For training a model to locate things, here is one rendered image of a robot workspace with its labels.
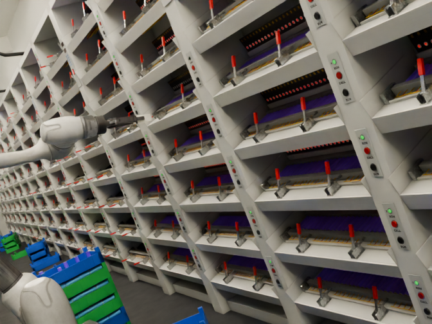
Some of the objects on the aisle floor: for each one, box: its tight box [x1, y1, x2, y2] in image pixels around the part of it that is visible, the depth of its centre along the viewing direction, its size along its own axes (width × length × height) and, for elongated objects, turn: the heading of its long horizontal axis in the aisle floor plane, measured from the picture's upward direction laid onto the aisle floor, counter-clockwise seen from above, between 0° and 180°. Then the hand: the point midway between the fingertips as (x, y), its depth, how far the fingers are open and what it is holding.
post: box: [161, 0, 327, 324], centre depth 203 cm, size 20×9×176 cm, turn 13°
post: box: [299, 0, 432, 324], centre depth 140 cm, size 20×9×176 cm, turn 13°
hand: (142, 118), depth 240 cm, fingers open, 3 cm apart
